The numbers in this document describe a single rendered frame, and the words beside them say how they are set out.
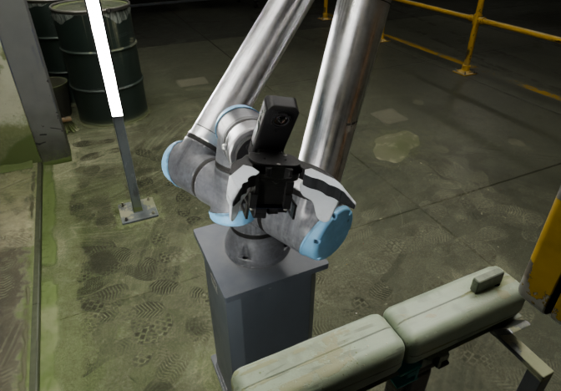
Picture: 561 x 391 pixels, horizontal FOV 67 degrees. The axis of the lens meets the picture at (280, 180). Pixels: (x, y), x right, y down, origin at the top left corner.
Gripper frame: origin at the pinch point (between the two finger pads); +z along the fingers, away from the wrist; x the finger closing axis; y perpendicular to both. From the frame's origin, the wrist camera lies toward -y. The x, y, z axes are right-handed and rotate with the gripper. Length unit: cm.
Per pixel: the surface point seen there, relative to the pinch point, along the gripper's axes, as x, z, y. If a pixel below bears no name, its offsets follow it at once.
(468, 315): -13.0, 15.5, 4.1
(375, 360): -2.7, 17.3, 6.6
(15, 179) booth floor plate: 94, -239, 105
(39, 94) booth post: 81, -255, 54
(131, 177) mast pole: 23, -184, 78
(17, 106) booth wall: 93, -253, 62
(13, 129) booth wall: 96, -254, 78
